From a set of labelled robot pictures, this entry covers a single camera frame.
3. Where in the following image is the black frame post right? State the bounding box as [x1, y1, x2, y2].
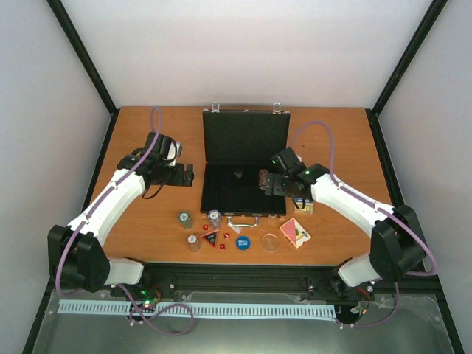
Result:
[370, 0, 450, 115]

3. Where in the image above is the blue small blind button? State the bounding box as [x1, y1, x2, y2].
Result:
[235, 236, 251, 251]

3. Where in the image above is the red back card deck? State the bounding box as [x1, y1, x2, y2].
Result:
[279, 218, 311, 249]

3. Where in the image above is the black poker set case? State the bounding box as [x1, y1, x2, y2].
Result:
[200, 108, 291, 218]

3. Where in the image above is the black frame post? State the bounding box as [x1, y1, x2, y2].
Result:
[46, 0, 119, 117]
[370, 0, 450, 115]

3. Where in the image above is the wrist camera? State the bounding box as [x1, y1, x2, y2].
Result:
[271, 147, 306, 176]
[144, 132, 183, 166]

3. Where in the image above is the green poker chip stack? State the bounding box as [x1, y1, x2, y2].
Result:
[178, 211, 193, 229]

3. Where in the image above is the clear round dealer button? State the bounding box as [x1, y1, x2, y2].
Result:
[260, 233, 280, 252]

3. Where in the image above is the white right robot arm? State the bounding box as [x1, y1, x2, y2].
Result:
[265, 164, 436, 292]

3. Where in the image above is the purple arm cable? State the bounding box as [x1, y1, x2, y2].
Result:
[287, 120, 438, 329]
[55, 105, 163, 299]

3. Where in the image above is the light blue cable duct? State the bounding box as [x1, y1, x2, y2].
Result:
[58, 299, 336, 321]

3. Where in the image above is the black frame post left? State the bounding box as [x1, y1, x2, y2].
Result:
[46, 0, 119, 117]

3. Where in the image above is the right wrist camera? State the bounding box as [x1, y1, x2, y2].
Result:
[271, 147, 306, 176]

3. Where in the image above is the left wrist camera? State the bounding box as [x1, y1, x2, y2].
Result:
[144, 132, 183, 166]

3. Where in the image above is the dark brown patterned card deck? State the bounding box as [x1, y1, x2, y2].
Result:
[258, 169, 269, 190]

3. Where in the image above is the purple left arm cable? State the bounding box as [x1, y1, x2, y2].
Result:
[55, 105, 163, 299]

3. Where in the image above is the red poker chip stack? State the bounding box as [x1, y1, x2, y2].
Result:
[187, 235, 201, 252]

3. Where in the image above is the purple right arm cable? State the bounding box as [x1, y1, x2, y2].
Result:
[287, 120, 438, 329]

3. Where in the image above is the blue gold card deck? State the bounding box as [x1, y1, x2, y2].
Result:
[292, 198, 313, 215]

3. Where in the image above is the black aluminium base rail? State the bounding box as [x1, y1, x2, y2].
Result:
[106, 261, 443, 307]

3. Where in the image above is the triangular all in button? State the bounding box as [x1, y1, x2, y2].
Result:
[201, 230, 219, 248]

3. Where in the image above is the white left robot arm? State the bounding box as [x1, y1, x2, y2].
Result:
[47, 154, 195, 297]

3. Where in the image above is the blue poker chip stack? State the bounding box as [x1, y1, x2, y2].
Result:
[207, 209, 221, 229]

